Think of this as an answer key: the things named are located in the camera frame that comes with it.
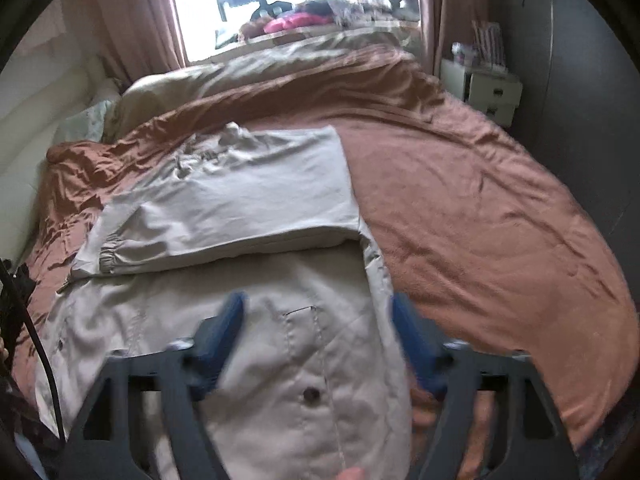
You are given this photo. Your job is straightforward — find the white nightstand with drawers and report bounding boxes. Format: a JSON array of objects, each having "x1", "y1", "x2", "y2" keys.
[{"x1": 439, "y1": 58, "x2": 523, "y2": 128}]

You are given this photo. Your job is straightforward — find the olive beige duvet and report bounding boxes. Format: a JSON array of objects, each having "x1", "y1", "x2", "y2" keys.
[{"x1": 102, "y1": 22, "x2": 423, "y2": 143}]

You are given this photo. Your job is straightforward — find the cream padded headboard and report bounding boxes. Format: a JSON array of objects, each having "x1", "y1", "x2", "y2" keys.
[{"x1": 0, "y1": 58, "x2": 120, "y2": 262}]

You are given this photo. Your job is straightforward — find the pale green pillow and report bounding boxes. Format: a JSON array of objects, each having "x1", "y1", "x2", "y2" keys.
[{"x1": 52, "y1": 100, "x2": 113, "y2": 145}]

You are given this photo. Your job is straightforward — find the pink garment on sill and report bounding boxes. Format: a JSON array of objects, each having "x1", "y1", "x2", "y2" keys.
[{"x1": 264, "y1": 12, "x2": 334, "y2": 35}]

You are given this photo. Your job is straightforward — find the dark grey wardrobe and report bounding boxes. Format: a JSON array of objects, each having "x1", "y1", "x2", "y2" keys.
[{"x1": 488, "y1": 0, "x2": 639, "y2": 292}]

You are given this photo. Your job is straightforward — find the rust brown bed cover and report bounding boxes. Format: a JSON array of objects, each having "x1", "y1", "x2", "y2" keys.
[{"x1": 3, "y1": 46, "x2": 639, "y2": 479}]

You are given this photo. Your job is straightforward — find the right pink curtain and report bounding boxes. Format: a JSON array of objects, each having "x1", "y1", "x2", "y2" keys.
[{"x1": 419, "y1": 0, "x2": 487, "y2": 77}]

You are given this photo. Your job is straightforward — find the left pink curtain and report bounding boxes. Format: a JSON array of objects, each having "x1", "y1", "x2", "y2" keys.
[{"x1": 62, "y1": 0, "x2": 188, "y2": 84}]

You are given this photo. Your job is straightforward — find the beige jacket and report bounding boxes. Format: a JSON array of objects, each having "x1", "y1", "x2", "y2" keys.
[{"x1": 35, "y1": 124, "x2": 411, "y2": 479}]

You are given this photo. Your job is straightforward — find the pink curtain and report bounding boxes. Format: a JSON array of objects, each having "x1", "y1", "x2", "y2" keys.
[
  {"x1": 419, "y1": 0, "x2": 487, "y2": 77},
  {"x1": 62, "y1": 0, "x2": 188, "y2": 84}
]

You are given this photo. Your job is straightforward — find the black cable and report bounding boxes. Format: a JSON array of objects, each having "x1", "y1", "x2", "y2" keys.
[{"x1": 0, "y1": 258, "x2": 68, "y2": 443}]

